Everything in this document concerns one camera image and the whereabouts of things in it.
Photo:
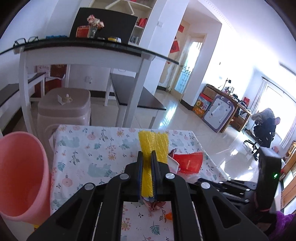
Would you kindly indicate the black television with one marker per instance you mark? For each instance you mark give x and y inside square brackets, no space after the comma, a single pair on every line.
[116,24]

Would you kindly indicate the dark bench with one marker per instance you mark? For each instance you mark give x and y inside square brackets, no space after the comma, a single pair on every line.
[127,95]
[10,98]

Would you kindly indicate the floral bear tablecloth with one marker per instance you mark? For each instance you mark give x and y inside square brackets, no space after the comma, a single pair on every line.
[95,154]

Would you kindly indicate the red white gift box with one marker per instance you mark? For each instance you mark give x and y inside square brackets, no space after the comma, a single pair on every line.
[44,69]

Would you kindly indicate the black eyeglasses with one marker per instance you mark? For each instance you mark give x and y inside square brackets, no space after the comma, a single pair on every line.
[22,41]

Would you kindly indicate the flower vase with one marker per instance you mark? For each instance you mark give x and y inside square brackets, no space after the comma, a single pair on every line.
[95,25]

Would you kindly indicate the orange white plastic bag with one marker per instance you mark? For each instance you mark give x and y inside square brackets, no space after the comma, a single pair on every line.
[169,216]

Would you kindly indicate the wall power outlet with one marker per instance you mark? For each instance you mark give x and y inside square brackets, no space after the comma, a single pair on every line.
[88,79]

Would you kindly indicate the pink plastic trash bucket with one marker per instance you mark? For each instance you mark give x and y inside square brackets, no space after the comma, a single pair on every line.
[25,179]

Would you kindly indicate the red plastic bag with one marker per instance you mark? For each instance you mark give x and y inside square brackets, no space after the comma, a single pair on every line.
[188,163]

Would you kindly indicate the colorful fruit box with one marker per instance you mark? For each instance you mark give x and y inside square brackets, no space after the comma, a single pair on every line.
[202,104]

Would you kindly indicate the red box on table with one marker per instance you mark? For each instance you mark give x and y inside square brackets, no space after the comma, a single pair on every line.
[82,31]

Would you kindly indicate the dark top right bench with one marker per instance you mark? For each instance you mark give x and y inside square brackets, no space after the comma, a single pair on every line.
[127,95]

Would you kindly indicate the wooden desk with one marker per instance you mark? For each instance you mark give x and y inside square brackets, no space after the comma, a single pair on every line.
[241,114]

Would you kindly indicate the dark red gift bag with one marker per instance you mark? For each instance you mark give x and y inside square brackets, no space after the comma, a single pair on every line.
[58,71]

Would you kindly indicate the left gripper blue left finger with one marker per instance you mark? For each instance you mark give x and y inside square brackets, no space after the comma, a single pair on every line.
[139,174]

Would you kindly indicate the dark top left bench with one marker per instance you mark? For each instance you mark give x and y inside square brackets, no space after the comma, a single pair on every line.
[10,98]

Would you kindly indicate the small bottle on stool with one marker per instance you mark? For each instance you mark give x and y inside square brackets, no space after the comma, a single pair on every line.
[64,99]

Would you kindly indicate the yellow bubble wrap sheet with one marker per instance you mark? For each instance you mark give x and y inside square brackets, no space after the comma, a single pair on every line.
[149,142]

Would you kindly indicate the beige plastic stool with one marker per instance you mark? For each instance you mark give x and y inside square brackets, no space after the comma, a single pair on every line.
[50,112]

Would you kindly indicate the black office chair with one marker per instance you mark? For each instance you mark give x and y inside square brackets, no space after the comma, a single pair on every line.
[263,131]

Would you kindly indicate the white dining table glass top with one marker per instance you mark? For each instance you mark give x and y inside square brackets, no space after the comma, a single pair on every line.
[81,51]

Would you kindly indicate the purple fuzzy sleeve forearm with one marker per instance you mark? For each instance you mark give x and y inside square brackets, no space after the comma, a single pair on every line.
[284,228]

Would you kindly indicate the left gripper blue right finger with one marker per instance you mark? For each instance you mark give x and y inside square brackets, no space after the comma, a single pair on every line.
[156,175]

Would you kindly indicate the white red printed bag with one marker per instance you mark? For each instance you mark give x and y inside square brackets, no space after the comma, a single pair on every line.
[173,165]

